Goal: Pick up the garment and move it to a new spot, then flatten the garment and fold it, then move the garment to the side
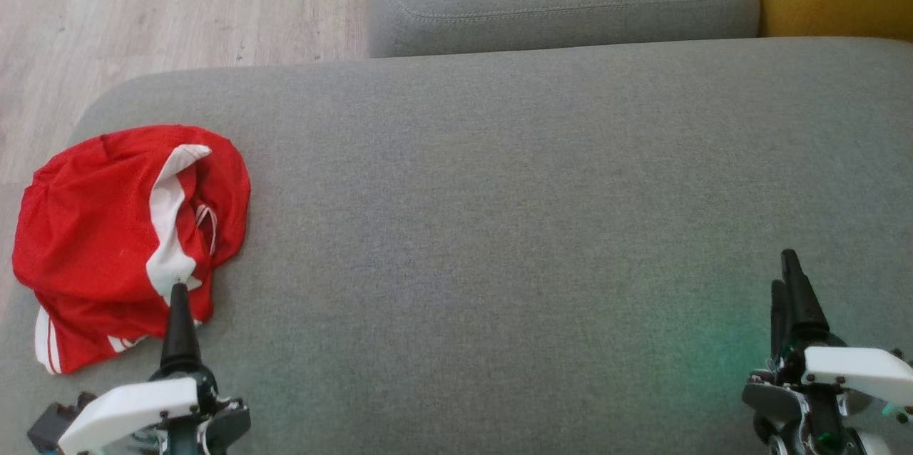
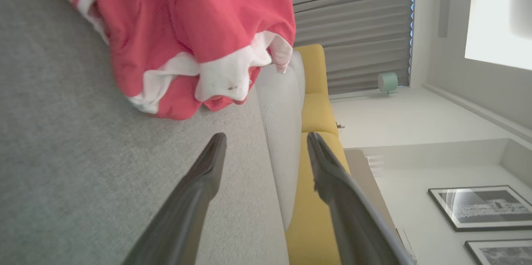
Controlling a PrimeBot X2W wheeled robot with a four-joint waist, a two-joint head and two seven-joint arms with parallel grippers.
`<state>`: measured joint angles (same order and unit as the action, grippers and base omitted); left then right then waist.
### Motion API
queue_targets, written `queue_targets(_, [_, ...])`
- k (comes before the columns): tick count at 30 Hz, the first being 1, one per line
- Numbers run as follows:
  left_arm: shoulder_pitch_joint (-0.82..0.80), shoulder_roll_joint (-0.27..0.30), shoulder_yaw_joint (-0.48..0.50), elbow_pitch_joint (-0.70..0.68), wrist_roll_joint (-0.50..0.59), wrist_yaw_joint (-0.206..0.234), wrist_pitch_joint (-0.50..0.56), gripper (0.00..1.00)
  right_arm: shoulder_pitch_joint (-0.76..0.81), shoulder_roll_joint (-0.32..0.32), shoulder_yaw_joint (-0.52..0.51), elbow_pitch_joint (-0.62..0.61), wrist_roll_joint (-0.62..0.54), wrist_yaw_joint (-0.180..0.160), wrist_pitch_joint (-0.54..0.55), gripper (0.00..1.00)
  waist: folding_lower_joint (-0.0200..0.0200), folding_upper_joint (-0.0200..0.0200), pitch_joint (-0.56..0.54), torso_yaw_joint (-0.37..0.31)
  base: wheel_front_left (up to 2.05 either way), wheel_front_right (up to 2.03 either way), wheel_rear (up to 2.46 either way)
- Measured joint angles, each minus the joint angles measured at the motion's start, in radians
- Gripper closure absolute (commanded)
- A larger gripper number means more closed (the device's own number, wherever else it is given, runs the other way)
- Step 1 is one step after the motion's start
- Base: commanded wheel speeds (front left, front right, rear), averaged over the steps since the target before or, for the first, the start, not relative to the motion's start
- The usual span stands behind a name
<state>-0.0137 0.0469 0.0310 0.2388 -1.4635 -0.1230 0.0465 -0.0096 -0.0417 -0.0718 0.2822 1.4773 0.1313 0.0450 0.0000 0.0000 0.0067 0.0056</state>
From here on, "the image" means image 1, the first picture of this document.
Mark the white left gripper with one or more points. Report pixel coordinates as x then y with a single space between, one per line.
128 412

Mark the red shorts with white stripe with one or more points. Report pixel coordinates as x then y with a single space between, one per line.
85 227

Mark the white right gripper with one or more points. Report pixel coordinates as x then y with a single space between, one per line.
856 369

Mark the large grey sofa seat cushion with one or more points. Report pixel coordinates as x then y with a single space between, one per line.
499 227

